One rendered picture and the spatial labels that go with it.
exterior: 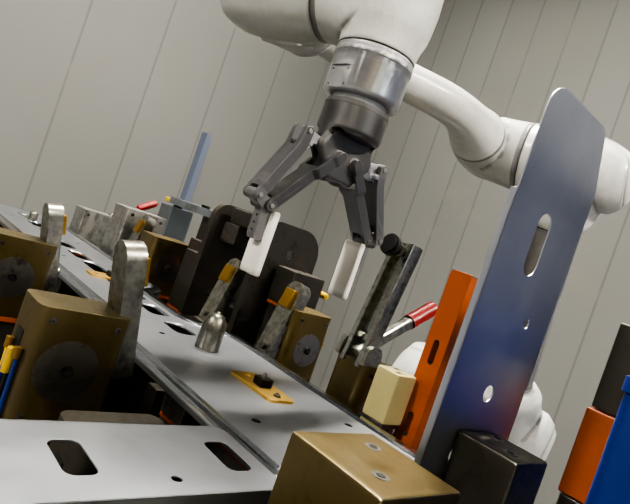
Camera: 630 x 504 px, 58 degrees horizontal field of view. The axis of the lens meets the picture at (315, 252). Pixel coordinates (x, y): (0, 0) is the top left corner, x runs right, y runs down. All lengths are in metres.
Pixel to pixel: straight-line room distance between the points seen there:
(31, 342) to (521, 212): 0.42
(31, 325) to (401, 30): 0.46
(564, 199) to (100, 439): 0.39
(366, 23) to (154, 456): 0.46
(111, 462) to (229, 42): 3.21
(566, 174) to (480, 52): 3.39
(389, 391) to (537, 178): 0.33
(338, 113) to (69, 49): 2.46
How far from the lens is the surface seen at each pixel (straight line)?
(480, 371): 0.45
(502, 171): 1.13
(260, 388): 0.66
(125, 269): 0.59
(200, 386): 0.61
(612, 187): 1.11
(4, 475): 0.38
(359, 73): 0.63
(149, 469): 0.42
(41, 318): 0.56
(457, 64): 3.89
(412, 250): 0.75
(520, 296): 0.47
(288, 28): 0.73
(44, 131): 2.99
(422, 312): 0.82
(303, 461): 0.37
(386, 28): 0.64
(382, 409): 0.68
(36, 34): 2.96
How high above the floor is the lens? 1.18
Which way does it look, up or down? 1 degrees down
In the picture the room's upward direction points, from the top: 19 degrees clockwise
